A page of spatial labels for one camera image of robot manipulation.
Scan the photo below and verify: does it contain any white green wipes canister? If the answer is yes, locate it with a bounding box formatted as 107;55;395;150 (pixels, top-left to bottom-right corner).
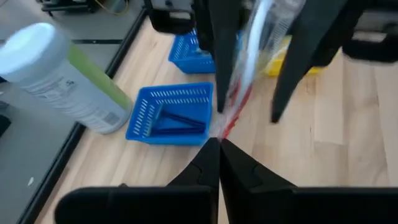
0;21;135;136

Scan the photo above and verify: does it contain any pile of clear plastic packets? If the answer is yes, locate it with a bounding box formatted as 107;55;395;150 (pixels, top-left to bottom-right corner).
211;0;307;141

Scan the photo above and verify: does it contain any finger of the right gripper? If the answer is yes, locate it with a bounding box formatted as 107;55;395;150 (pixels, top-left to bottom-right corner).
271;0;349;124
207;0;241;114

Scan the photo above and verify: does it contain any dark blue disposable razor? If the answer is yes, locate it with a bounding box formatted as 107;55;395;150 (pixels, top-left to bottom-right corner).
154;104;208;128
145;121;207;138

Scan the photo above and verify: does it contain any blue plastic basket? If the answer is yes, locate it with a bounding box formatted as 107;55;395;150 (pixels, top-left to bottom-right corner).
125;82;215;147
167;27;217;75

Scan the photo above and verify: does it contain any yellow plastic basket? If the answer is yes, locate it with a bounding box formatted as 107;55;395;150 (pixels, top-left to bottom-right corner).
262;34;326;78

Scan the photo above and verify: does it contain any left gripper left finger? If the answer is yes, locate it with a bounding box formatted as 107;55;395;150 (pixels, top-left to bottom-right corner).
53;138;222;224

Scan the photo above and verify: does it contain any yellow floor cable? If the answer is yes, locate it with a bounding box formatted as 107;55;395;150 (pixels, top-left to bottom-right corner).
93;0;129;16

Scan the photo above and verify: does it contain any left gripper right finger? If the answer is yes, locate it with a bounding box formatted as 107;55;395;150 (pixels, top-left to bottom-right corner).
220;138;398;224

